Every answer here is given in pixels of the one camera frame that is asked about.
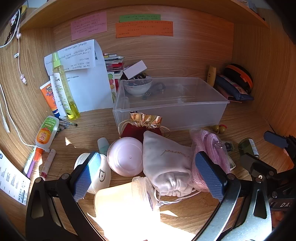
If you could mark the white ceramic bowl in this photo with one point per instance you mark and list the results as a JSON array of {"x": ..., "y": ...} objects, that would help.
[{"x": 137, "y": 89}]

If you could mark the white folded paper sheet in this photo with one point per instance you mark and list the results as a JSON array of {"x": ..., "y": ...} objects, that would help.
[{"x": 90, "y": 92}]

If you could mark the red velvet gold pouch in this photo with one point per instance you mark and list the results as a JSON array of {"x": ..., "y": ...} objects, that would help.
[{"x": 131, "y": 132}]

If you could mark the clear plastic storage box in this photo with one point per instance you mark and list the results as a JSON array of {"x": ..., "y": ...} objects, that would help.
[{"x": 185, "y": 109}]

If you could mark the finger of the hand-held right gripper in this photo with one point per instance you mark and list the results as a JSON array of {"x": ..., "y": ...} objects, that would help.
[
  {"x": 274, "y": 139},
  {"x": 254, "y": 164}
]

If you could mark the dark pen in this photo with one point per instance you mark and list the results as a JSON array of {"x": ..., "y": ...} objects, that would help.
[{"x": 62, "y": 128}]

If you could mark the pink round facial brush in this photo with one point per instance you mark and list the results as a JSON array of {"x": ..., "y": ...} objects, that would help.
[{"x": 126, "y": 157}]

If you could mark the pink wallet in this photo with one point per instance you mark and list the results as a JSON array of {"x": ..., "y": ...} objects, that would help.
[{"x": 227, "y": 96}]

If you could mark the green paper note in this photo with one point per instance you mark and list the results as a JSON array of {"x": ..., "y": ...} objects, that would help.
[{"x": 138, "y": 18}]

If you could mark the person's right hand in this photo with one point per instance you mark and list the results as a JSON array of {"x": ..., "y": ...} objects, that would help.
[{"x": 278, "y": 217}]

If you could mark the flower print eraser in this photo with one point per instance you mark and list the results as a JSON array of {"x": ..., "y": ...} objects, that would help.
[{"x": 227, "y": 146}]

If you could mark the pile of small trinkets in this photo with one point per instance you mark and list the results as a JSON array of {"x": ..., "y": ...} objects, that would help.
[{"x": 142, "y": 76}]

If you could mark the white cream jar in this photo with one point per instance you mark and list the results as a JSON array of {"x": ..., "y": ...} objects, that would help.
[{"x": 101, "y": 176}]

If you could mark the orange paper note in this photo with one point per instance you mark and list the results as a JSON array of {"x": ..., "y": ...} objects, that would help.
[{"x": 143, "y": 29}]

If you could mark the wooden desktop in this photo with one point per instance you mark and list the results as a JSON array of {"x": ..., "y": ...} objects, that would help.
[{"x": 92, "y": 129}]

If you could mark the white printed leaflet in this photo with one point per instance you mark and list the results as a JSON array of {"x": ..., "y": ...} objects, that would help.
[{"x": 11, "y": 180}]

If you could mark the green white squeeze bottle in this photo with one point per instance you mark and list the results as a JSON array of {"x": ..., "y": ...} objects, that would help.
[{"x": 46, "y": 132}]

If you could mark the small white cardboard box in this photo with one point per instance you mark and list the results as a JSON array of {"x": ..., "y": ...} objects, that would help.
[{"x": 135, "y": 69}]

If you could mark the fruit sticker sheet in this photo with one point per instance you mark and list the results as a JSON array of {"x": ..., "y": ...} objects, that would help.
[{"x": 111, "y": 87}]

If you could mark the gold bell charm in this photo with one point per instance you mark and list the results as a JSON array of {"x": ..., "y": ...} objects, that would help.
[{"x": 217, "y": 128}]

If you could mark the clear ballpoint pen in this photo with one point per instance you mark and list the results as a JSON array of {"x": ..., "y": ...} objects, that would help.
[{"x": 68, "y": 123}]

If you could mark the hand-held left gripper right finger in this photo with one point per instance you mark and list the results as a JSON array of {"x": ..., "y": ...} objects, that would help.
[{"x": 208, "y": 176}]

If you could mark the stack of booklets and packets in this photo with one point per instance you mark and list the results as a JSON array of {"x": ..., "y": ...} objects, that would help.
[{"x": 113, "y": 61}]

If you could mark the pink paper note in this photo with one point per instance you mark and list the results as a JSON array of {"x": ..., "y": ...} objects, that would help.
[{"x": 89, "y": 25}]

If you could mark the white lip balm stick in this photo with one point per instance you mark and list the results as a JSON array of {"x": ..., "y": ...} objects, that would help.
[{"x": 47, "y": 164}]

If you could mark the light blue tube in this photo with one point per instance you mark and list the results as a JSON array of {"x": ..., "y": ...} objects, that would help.
[{"x": 103, "y": 146}]

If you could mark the clear plastic jar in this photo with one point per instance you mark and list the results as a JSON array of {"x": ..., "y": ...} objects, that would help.
[{"x": 120, "y": 204}]

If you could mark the black orange zip case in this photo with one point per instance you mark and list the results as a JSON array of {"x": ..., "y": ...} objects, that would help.
[{"x": 240, "y": 74}]

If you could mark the yellow spray bottle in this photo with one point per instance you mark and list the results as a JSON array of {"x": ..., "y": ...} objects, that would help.
[{"x": 69, "y": 102}]

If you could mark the orange purple highlighter pen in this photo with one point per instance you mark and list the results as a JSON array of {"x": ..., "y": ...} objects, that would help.
[{"x": 34, "y": 160}]

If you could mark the small yellow bottle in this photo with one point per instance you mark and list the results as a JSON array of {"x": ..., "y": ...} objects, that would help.
[{"x": 211, "y": 77}]

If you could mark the orange sunscreen tube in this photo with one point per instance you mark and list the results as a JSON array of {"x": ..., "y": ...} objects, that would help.
[{"x": 49, "y": 97}]

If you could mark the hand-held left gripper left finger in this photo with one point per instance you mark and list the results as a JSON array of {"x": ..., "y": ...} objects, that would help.
[{"x": 85, "y": 176}]

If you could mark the white lotion tube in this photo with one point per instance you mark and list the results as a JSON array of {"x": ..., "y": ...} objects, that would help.
[{"x": 57, "y": 92}]

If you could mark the blue pencil pouch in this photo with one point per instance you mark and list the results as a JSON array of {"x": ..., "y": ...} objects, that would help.
[{"x": 231, "y": 90}]

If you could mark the pink mesh pouch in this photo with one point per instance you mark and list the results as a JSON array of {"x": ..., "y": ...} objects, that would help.
[{"x": 208, "y": 141}]

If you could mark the dark green jar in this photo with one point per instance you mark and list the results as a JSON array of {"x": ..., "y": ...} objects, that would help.
[{"x": 246, "y": 146}]

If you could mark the patterned cloth item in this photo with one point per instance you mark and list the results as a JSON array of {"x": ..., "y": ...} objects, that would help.
[{"x": 16, "y": 16}]

